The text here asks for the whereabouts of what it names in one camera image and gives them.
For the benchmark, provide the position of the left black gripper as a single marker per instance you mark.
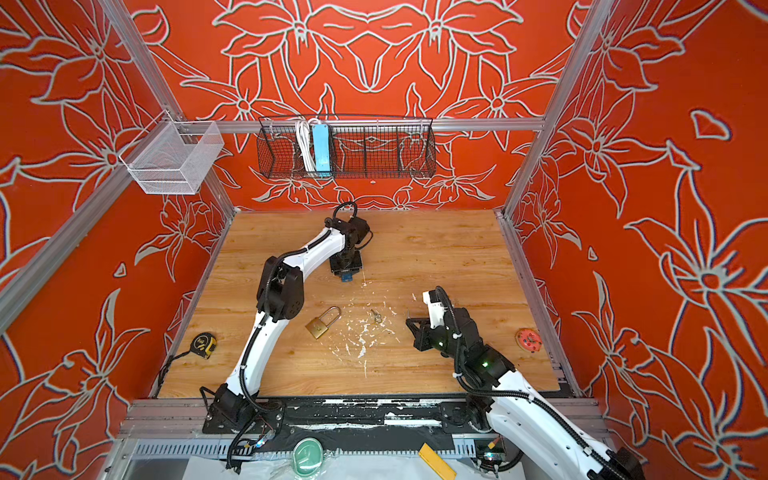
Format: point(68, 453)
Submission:
point(338, 271)

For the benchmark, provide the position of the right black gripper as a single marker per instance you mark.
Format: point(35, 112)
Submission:
point(422, 336)

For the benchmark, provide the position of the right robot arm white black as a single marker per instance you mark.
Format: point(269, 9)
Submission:
point(509, 405)

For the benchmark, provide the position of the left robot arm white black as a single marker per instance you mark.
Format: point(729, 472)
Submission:
point(280, 298)

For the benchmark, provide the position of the large brass padlock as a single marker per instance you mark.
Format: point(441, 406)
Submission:
point(320, 324)

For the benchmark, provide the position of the red round object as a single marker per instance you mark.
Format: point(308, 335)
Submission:
point(529, 340)

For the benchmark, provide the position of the light blue box in basket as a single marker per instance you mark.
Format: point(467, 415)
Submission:
point(321, 143)

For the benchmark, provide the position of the yellow flat block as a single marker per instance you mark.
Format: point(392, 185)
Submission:
point(439, 466)

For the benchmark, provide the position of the green tape roll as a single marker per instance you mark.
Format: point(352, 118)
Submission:
point(307, 457)

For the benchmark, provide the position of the yellow black tape measure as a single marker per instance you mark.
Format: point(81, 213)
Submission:
point(203, 345)

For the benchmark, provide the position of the clear plastic bin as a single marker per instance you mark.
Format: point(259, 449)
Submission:
point(169, 162)

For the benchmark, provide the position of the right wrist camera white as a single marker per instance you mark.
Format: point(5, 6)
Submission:
point(436, 308)

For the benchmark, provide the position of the black wire basket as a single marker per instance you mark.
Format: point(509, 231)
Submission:
point(362, 147)

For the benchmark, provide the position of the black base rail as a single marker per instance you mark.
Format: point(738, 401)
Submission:
point(398, 424)

